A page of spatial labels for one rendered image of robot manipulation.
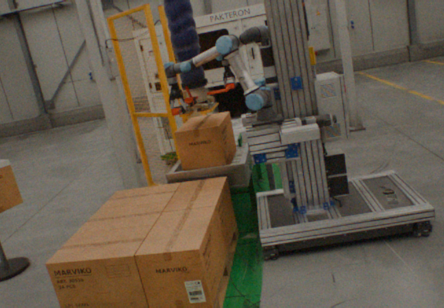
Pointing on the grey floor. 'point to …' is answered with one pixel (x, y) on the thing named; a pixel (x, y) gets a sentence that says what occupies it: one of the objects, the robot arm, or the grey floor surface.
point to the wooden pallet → (227, 268)
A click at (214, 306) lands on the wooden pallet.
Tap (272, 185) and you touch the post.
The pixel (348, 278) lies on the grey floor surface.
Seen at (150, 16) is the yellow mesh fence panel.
